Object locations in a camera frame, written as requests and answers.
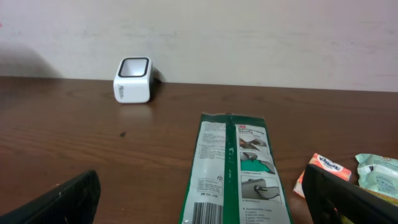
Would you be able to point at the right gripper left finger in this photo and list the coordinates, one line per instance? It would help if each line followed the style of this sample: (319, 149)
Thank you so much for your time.
(74, 201)

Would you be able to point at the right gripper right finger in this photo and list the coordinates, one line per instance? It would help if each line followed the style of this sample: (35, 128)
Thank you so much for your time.
(328, 197)

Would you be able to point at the orange juice carton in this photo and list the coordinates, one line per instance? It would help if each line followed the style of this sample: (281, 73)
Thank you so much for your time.
(324, 164)

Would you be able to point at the light green tissue pack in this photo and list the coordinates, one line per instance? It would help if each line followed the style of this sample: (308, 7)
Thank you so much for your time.
(378, 174)

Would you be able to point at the green white snack bag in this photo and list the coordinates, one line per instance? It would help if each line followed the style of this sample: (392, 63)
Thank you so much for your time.
(233, 178)

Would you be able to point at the green juice carton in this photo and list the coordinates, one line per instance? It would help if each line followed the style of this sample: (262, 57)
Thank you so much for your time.
(389, 199)

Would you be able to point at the white barcode scanner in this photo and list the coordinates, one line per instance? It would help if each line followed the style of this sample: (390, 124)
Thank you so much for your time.
(133, 80)

